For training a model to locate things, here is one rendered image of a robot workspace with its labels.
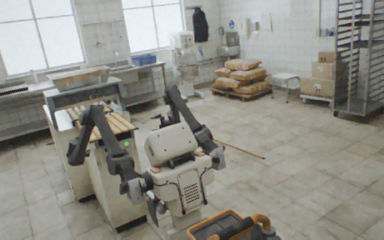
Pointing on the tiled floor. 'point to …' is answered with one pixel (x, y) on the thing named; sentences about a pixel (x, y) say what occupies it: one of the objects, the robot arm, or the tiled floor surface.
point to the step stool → (286, 82)
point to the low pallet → (241, 93)
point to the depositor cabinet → (82, 184)
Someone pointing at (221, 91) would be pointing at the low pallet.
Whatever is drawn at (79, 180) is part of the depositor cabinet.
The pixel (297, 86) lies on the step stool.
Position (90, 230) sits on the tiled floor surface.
